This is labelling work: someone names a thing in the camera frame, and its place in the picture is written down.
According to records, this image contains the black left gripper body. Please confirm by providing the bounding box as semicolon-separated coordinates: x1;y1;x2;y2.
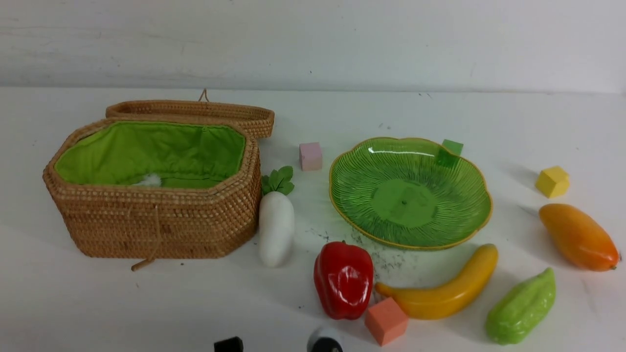
213;336;244;352

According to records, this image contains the white plastic radish with leaves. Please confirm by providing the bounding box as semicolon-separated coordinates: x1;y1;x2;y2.
258;166;295;268

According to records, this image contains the red plastic bell pepper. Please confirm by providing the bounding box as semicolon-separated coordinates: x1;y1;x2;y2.
313;242;374;320

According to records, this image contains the yellow plastic banana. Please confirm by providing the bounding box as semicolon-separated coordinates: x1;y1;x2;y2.
374;243;499;320

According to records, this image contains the green plastic bitter gourd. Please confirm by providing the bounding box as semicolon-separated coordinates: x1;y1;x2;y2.
485;267;557;346

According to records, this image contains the orange plastic mango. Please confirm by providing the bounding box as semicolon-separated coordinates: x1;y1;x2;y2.
538;203;620;272

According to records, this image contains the orange foam cube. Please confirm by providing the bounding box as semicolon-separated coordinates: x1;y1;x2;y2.
364;298;409;346

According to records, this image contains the woven rattan basket green lining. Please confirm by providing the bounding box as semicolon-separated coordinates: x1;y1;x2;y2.
43;114;262;270

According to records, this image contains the pink foam cube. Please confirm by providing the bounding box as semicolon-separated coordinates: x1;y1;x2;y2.
299;142;323;172

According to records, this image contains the woven rattan basket lid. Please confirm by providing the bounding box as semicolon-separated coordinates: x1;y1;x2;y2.
106;89;275;138

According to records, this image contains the green leaf-shaped glass plate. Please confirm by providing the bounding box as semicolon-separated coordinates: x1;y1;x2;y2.
329;137;493;250

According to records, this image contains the green foam cube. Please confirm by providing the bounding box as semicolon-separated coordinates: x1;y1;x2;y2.
435;139;464;169

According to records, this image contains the yellow foam cube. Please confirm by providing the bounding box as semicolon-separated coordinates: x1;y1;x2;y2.
535;166;570;198

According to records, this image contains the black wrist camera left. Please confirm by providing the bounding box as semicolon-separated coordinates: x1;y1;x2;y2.
306;326;344;352

